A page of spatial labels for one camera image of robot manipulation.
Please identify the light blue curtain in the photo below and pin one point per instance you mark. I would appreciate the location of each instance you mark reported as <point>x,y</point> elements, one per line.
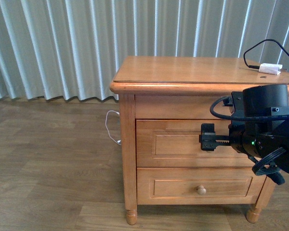
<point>73,48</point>

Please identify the wooden drawer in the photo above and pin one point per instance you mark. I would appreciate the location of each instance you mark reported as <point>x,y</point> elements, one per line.
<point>175,143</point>
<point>197,186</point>

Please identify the white charger adapter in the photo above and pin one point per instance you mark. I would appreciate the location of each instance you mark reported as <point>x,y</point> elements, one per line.
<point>273,69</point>

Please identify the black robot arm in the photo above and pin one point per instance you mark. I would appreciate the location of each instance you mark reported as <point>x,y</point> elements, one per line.
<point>256,96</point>

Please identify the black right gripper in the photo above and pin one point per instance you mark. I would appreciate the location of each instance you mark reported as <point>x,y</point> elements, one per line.
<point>261,131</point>

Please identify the wooden nightstand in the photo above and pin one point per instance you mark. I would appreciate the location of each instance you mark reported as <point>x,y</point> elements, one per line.
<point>179,88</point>

